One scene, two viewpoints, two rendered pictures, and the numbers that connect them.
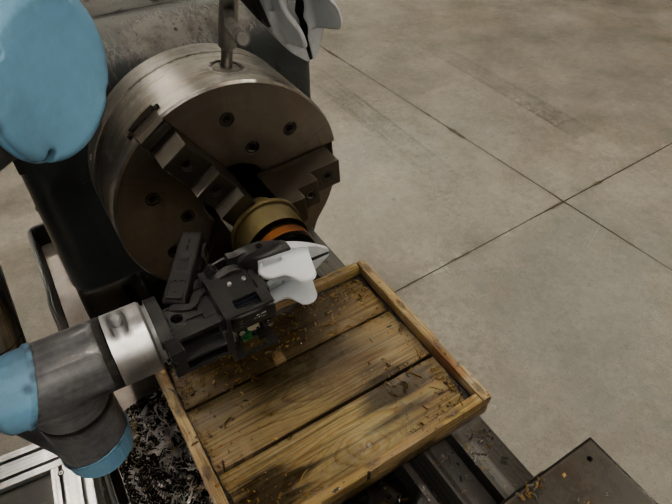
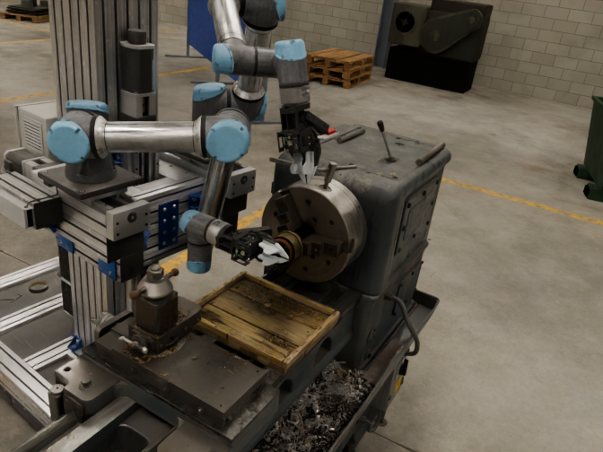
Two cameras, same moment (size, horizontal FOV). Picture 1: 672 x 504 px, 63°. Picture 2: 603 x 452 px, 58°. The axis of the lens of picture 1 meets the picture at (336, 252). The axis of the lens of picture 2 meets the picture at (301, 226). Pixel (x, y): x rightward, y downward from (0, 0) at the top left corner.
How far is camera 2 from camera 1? 120 cm
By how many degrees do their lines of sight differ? 51
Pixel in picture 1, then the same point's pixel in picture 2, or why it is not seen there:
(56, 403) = (190, 227)
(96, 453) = (191, 257)
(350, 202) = (542, 422)
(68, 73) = (230, 144)
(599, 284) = not seen: outside the picture
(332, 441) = (238, 326)
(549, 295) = not seen: outside the picture
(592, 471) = (251, 372)
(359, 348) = (288, 325)
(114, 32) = (321, 164)
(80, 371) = (200, 223)
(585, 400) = not seen: outside the picture
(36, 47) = (223, 134)
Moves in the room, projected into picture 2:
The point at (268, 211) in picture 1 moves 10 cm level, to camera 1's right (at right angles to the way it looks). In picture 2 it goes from (287, 234) to (303, 251)
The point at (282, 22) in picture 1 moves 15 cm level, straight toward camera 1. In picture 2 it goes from (295, 165) to (245, 170)
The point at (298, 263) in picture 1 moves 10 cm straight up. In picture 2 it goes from (270, 249) to (274, 217)
